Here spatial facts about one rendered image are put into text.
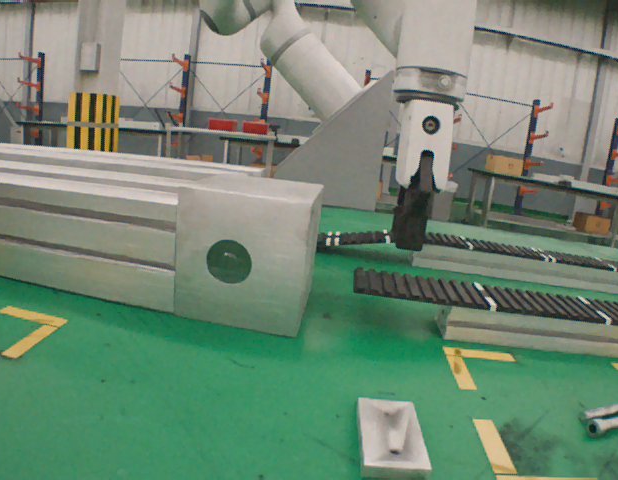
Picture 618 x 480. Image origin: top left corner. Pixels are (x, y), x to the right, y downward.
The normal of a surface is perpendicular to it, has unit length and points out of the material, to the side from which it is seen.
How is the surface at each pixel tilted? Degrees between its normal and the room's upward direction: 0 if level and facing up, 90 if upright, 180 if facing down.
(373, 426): 0
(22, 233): 90
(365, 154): 90
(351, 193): 90
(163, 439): 0
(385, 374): 0
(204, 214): 90
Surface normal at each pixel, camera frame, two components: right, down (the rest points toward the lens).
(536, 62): -0.09, 0.24
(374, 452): 0.12, -0.96
